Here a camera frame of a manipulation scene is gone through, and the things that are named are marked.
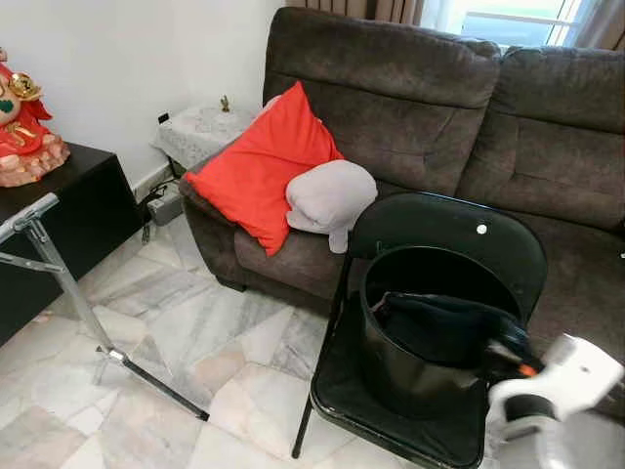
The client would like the bright window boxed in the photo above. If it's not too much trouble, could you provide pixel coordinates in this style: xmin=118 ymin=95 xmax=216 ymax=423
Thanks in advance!
xmin=420 ymin=0 xmax=597 ymax=48

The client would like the red cushion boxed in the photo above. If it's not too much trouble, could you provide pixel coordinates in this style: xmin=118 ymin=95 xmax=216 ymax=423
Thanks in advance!
xmin=186 ymin=81 xmax=345 ymax=257

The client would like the grey power adapter box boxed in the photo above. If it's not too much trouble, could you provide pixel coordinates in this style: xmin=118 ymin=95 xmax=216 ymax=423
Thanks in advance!
xmin=146 ymin=186 xmax=187 ymax=228

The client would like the black plastic bucket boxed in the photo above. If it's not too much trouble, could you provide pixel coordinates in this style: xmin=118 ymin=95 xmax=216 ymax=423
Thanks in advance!
xmin=359 ymin=244 xmax=523 ymax=421

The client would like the brown fabric sofa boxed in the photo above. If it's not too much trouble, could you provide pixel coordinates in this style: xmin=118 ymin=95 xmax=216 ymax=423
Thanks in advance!
xmin=179 ymin=5 xmax=625 ymax=367

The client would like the lace covered side table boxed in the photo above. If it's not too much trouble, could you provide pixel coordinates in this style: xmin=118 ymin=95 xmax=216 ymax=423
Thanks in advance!
xmin=151 ymin=103 xmax=270 ymax=172

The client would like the silver metal clothes rack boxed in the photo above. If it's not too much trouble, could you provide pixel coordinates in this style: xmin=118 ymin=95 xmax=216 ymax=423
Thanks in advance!
xmin=0 ymin=192 xmax=211 ymax=423

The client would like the black polo shirt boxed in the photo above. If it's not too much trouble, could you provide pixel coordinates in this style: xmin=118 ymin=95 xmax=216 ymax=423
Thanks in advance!
xmin=374 ymin=290 xmax=533 ymax=372

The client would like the light grey pillow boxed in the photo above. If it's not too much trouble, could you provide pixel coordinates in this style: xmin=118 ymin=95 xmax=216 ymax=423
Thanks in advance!
xmin=285 ymin=159 xmax=379 ymax=255

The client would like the red laughing Buddha statue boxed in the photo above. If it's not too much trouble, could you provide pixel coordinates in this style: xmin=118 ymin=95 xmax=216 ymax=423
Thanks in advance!
xmin=0 ymin=47 xmax=71 ymax=189

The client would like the black television console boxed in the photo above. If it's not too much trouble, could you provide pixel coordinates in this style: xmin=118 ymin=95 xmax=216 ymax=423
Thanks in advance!
xmin=0 ymin=142 xmax=146 ymax=348

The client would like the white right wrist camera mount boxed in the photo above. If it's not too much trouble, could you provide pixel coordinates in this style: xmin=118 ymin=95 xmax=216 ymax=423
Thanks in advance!
xmin=485 ymin=334 xmax=625 ymax=423

